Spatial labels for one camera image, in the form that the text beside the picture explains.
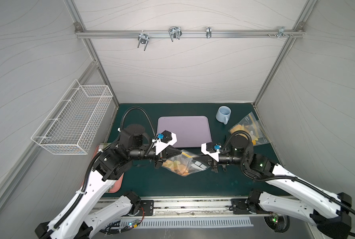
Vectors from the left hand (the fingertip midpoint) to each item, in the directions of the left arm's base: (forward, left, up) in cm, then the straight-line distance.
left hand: (178, 152), depth 56 cm
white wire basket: (+15, +49, -3) cm, 52 cm away
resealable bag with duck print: (0, -3, -11) cm, 11 cm away
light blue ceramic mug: (+47, -31, -30) cm, 63 cm away
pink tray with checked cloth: (-4, +34, -34) cm, 49 cm away
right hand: (+2, -6, -6) cm, 8 cm away
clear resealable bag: (+29, -55, -33) cm, 70 cm away
